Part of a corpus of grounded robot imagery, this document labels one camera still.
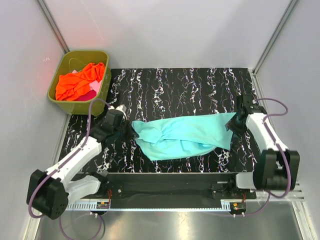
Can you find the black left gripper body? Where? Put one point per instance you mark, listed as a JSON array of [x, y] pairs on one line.
[[124, 133]]

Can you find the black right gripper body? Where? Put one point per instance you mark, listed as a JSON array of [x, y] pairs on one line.
[[235, 126]]

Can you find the turquoise t-shirt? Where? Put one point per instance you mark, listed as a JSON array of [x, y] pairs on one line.
[[184, 136]]

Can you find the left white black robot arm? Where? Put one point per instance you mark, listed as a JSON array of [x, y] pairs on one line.
[[52, 190]]

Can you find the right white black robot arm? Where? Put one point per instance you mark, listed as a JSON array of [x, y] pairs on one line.
[[277, 168]]

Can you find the black marble pattern mat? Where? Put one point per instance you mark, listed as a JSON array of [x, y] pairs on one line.
[[155, 93]]

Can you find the magenta t-shirt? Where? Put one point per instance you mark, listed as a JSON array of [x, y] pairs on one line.
[[88, 96]]

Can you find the light pink t-shirt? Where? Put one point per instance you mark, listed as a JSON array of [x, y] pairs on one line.
[[87, 80]]

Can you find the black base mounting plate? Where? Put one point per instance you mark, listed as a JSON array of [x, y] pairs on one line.
[[174, 187]]

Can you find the orange t-shirt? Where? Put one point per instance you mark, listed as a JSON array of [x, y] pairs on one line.
[[64, 89]]

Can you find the olive green plastic bin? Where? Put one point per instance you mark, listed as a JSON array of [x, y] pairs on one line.
[[77, 60]]

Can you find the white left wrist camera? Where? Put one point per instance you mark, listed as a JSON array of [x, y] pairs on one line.
[[122, 108]]

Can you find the slotted aluminium rail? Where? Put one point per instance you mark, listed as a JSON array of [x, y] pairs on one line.
[[117, 205]]

